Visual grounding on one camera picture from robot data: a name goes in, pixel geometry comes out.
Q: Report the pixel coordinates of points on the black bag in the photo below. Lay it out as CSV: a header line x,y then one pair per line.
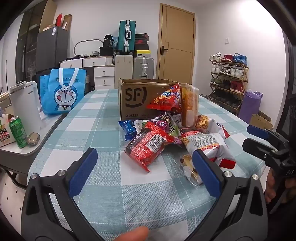
x,y
109,41

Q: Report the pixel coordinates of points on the blue cartoon tote bag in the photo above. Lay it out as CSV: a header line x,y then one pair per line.
x,y
63,92

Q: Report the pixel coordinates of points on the white yellow noodle snack bag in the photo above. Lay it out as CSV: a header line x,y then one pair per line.
x,y
207,122

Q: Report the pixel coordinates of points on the yellow black shoe box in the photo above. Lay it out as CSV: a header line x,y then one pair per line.
x,y
143,53

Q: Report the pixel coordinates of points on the dark glass cabinet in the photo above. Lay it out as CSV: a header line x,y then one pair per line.
x,y
27,46

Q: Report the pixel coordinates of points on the shoes on floor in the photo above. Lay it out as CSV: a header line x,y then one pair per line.
x,y
204,96

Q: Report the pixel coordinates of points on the group of assorted shoes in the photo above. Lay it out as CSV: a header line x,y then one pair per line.
x,y
229,73

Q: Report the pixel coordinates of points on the purple fabric bag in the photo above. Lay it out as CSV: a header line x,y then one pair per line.
x,y
251,106

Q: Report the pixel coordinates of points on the clear cream cracker packet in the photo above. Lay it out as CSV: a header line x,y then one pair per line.
x,y
188,165

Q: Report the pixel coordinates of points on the red cone chip bag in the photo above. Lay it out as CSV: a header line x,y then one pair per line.
x,y
166,98

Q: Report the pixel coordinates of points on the open floor cardboard box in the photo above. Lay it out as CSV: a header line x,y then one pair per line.
x,y
260,120

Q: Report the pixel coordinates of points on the woven basket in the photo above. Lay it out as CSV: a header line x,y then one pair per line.
x,y
87,82

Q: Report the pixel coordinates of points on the wooden door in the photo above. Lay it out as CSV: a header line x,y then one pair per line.
x,y
177,41

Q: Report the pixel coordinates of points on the grey refrigerator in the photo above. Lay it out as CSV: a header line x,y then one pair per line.
x,y
52,48

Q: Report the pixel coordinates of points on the plain black box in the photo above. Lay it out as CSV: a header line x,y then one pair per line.
x,y
141,47

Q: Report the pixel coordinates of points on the white electric kettle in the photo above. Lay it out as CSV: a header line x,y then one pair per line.
x,y
25,106

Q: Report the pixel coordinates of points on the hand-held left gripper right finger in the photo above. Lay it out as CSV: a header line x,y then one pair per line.
x,y
205,172

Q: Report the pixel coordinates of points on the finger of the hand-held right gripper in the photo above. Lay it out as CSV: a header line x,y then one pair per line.
x,y
255,131
256,147

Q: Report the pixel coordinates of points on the colourful printed carton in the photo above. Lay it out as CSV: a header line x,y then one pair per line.
x,y
4,132

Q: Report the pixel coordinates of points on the small beige case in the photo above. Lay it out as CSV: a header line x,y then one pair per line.
x,y
33,139

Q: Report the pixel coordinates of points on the silver suitcase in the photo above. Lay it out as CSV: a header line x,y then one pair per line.
x,y
143,67

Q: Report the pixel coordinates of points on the black red-logo shoe box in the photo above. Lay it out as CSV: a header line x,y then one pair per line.
x,y
141,42

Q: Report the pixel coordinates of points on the red narrow box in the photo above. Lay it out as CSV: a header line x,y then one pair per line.
x,y
59,20

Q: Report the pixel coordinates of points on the brown cardboard box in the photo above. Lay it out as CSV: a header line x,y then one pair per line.
x,y
134,102

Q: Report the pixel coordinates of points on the clear orange bread package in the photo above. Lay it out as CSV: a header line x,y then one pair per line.
x,y
189,104

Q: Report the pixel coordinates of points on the red barcode snack packet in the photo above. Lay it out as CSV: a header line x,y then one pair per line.
x,y
145,148

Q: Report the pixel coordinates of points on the white orange chip bag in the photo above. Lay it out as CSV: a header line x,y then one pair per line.
x,y
203,146

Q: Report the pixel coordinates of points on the black storage case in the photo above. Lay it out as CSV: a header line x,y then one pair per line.
x,y
106,51

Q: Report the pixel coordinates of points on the beige suitcase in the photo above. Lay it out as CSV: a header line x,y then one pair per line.
x,y
124,69

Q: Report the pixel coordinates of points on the green drink can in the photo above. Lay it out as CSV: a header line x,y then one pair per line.
x,y
18,132

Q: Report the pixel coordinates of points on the person's right hand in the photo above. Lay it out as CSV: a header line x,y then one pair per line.
x,y
270,187

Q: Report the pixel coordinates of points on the white drawer chest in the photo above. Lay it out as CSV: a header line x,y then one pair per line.
x,y
101,71

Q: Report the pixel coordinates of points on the brown narrow box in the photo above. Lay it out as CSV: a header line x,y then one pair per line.
x,y
67,22

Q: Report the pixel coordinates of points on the wooden shoe rack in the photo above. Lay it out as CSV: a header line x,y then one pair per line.
x,y
245,76

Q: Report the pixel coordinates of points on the grey side table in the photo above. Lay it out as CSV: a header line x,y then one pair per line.
x,y
44,139

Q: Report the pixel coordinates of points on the tall flat cardboard box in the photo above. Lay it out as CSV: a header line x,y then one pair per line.
x,y
47,16

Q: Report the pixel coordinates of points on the teal suitcase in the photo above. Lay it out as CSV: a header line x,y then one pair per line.
x,y
126,37

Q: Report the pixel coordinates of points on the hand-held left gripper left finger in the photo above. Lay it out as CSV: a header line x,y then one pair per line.
x,y
83,172

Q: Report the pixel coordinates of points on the blue cookie packet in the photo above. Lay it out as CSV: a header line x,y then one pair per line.
x,y
127,129

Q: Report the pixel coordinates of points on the oval mirror frame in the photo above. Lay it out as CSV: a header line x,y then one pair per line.
x,y
77,45

